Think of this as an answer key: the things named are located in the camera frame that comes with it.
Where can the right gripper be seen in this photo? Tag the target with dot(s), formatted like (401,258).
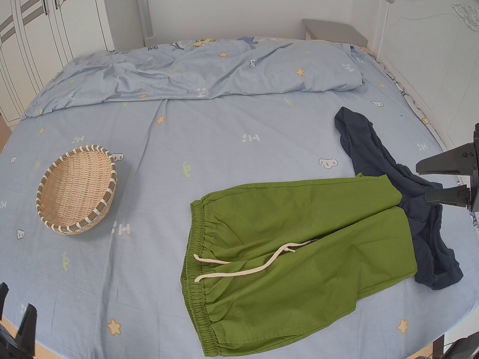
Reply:
(476,185)

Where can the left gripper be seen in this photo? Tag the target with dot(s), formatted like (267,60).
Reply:
(13,348)

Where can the green shorts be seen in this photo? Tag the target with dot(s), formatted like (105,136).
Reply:
(299,267)

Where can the dark blue garment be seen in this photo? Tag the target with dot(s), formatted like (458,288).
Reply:
(359,144)

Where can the round woven basket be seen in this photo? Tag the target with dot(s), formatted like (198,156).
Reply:
(75,189)

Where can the grey bedside table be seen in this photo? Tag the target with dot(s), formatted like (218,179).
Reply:
(329,30)

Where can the pale blue quilt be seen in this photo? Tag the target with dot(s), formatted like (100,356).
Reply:
(224,73)

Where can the white wardrobe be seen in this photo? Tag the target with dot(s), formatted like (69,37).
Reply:
(45,43)

